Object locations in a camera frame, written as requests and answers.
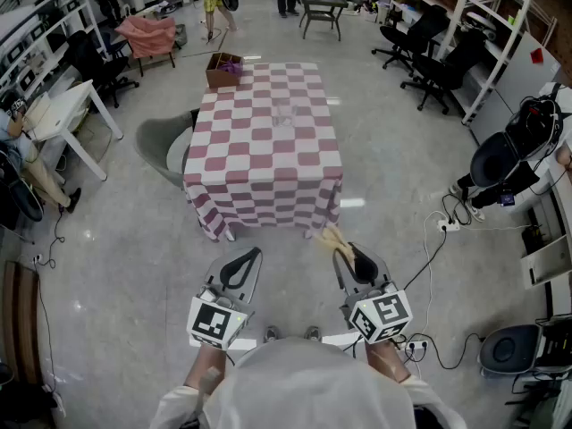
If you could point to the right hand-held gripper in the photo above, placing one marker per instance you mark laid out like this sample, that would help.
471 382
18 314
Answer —
380 313

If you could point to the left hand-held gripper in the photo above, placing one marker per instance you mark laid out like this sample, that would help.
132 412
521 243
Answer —
216 322

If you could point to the yellow sponge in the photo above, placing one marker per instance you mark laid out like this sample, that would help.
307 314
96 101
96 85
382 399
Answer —
333 239

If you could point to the clear glass mug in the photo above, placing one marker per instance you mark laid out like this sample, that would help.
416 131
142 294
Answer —
284 115

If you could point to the person's right forearm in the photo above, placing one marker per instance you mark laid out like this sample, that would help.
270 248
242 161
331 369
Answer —
386 358

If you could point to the person's left forearm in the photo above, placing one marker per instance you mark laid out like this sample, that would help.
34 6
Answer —
203 367

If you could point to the person's left shoe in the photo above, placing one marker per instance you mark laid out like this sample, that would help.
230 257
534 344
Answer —
271 333

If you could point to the person's shoe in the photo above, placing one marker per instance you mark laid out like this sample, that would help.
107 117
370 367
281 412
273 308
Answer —
313 333
271 333

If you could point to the person's right shoe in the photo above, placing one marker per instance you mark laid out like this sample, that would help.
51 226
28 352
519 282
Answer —
313 333

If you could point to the white power strip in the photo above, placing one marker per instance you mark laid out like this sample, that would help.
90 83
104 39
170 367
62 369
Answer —
448 226
417 345

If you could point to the pink white checkered tablecloth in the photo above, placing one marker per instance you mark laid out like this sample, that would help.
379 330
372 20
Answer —
263 168

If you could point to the person's white shirt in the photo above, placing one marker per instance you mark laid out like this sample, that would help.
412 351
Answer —
313 387

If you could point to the grey green chair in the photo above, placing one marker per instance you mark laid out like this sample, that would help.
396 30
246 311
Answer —
154 143

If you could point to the grey round device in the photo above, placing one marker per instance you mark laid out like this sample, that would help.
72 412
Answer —
509 349

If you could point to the white drawer cabinet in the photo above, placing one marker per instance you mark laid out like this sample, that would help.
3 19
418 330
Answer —
545 262

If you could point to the wooden divided box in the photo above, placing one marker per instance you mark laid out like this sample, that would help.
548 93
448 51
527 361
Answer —
219 78

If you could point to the purple cloth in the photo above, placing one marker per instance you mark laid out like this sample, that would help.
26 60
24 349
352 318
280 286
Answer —
231 67

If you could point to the brown wooden bench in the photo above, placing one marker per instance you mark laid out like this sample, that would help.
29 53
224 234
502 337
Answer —
22 320

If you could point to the black office chair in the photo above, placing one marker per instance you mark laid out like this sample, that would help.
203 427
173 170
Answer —
422 27
456 65
89 63

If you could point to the white desk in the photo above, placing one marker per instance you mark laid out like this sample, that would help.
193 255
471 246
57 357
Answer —
62 112

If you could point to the grey cabinet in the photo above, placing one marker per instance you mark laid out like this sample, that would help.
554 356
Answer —
523 83

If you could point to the pink cloth covered chair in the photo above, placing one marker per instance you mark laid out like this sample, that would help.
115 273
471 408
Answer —
147 36

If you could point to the dark low table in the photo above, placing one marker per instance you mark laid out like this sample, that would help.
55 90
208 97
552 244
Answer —
324 0

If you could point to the white round device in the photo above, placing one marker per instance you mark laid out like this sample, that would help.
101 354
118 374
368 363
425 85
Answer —
480 22

